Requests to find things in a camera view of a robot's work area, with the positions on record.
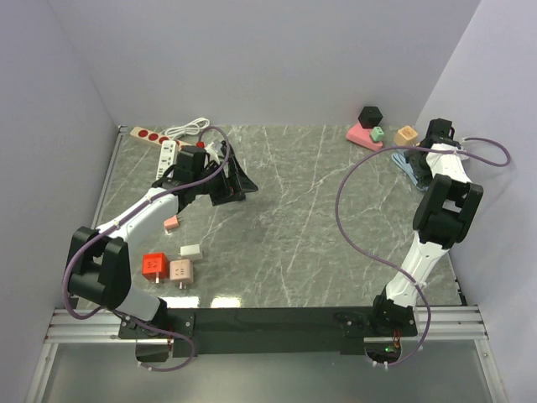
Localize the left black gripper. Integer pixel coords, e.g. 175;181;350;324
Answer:
194;155;258;207

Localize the orange cube adapter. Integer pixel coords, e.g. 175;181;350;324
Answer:
394;126;419;146

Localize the blue power strip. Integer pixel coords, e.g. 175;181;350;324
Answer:
391;150;428;191

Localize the white cord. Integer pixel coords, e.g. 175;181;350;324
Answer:
161;117;211;141

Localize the small pink plug adapter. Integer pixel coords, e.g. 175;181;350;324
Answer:
164;215;181;233

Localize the white charger plug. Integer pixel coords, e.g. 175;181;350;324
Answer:
179;244;203;261

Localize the beige red power strip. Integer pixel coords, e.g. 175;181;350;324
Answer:
129;126;190;149

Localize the beige pink cube adapter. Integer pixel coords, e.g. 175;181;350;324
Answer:
169;259;194;290

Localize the red cube plug adapter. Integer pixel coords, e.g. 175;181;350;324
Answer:
141;253;169;284

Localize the white usb power strip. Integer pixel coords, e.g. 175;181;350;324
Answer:
155;140;179;180

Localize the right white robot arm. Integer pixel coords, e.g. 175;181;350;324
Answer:
368;118;484;335

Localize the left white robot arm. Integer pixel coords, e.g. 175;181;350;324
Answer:
63;143;258;338

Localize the green plug adapter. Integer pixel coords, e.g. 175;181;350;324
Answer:
369;126;384;143

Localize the black cube adapter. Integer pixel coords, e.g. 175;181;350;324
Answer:
357;106;383;129

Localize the pink power strip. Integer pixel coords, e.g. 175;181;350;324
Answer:
346;123;383;151

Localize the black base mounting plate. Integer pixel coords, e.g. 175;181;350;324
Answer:
117;306;420;363

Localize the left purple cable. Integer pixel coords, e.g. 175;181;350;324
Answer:
61;125;232;374

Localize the purple cable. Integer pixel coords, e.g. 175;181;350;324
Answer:
335;136;511;369
61;125;232;374

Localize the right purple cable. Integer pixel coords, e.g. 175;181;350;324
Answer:
335;136;511;369

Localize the aluminium rail frame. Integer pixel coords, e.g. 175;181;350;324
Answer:
29;125;503;402

